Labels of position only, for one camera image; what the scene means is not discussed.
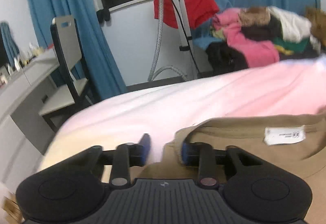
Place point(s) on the blue garment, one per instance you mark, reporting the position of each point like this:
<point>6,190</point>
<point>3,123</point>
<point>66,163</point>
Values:
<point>201,41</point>

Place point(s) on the red garment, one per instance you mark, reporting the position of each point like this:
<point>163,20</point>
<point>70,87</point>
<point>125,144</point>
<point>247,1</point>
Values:
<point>201,2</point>

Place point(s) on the grey black chair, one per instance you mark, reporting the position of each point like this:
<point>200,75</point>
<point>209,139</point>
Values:
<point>68,43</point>

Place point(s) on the pink garment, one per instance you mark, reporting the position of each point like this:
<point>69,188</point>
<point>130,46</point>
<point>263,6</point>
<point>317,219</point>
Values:
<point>254,50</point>

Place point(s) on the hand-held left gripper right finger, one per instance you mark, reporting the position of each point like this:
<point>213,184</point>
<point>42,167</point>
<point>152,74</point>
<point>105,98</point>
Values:
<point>186,154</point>

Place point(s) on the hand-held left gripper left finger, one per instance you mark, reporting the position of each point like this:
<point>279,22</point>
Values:
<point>144,145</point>

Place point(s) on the beige garment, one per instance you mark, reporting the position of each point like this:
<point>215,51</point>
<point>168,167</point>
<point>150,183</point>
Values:
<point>254,16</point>

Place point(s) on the black garment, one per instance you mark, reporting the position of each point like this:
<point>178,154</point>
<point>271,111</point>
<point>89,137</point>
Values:
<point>224,58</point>
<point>257,31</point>

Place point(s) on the wavy frame mirror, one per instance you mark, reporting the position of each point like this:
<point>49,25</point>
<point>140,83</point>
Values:
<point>9,43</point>

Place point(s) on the tan t-shirt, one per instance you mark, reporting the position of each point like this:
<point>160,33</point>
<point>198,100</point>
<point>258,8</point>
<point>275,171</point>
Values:
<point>254,160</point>

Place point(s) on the green garment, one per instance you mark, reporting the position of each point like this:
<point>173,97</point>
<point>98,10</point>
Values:
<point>295,46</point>

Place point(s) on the black window bracket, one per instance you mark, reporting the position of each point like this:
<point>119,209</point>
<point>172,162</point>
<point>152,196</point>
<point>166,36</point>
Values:
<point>103,14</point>

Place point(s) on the white garment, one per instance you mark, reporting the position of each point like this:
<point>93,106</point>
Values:
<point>293,25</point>

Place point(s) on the cardboard box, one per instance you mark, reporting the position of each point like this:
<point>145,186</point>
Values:
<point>10,210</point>

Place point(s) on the grey dressing table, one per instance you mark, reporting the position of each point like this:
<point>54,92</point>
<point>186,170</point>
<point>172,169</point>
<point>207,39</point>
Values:
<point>25,81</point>

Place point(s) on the group of cosmetic bottles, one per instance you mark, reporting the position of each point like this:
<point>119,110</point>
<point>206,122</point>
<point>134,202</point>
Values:
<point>17,62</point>

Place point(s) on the garment steamer stand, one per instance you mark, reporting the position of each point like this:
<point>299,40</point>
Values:
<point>184,27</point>

